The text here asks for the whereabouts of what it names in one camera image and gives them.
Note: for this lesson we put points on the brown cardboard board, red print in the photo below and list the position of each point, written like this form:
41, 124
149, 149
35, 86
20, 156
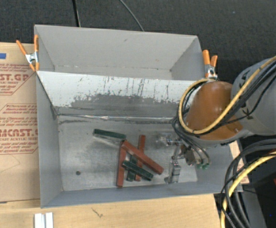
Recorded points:
14, 117

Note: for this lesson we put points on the grey metal bin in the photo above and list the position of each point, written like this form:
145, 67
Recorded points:
92, 155

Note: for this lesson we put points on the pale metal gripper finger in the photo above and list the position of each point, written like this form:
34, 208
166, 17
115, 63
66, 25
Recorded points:
174, 173
164, 138

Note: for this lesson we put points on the dark green flat block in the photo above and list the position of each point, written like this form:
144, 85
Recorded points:
131, 174
109, 134
137, 170

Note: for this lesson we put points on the red-brown flat block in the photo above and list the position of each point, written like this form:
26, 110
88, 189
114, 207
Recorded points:
121, 172
141, 142
142, 157

